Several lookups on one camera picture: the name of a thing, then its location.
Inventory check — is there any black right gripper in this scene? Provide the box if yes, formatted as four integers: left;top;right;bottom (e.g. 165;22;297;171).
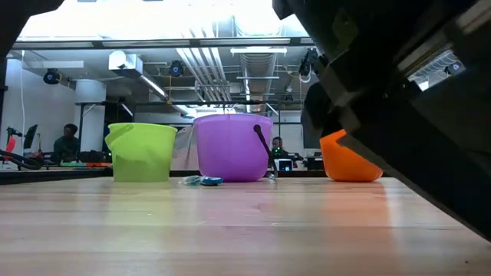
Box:
272;0;491;137

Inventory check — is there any orange plastic bucket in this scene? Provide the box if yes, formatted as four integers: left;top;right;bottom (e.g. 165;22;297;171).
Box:
319;128;384;183

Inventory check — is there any small white screen device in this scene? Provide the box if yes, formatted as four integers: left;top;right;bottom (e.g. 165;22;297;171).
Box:
274;158;295;173

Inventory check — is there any person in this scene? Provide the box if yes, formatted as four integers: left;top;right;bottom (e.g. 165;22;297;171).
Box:
269;136;288;159
51;123;81;164

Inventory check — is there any purple plastic bucket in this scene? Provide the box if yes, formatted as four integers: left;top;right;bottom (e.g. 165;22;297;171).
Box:
192;113;279;183

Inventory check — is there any black overhead rig beam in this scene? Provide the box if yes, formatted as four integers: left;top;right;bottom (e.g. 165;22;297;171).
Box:
11;36;315;50

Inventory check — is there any white cloth cover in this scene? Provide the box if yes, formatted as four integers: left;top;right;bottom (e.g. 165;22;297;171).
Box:
172;126;200;172

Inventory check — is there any white ventilation box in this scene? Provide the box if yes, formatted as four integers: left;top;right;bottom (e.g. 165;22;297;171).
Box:
108;51;143;72

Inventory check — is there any green plastic bucket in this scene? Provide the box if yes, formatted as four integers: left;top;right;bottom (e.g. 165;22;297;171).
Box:
104;122;180;184

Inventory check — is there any white round column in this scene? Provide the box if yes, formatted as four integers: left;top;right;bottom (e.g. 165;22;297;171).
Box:
71;79;107;154

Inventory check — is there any black tilted monitor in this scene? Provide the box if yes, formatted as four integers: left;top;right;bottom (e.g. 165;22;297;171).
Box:
22;123;39;150

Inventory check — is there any silver flexible air duct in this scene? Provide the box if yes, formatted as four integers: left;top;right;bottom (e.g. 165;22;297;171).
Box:
408;49;467;91

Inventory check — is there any silver round air duct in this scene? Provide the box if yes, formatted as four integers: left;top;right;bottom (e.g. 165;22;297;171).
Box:
239;51;278;114

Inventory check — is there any teal ring pop candy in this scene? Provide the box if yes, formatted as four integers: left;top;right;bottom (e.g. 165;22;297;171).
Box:
179;174;225;187

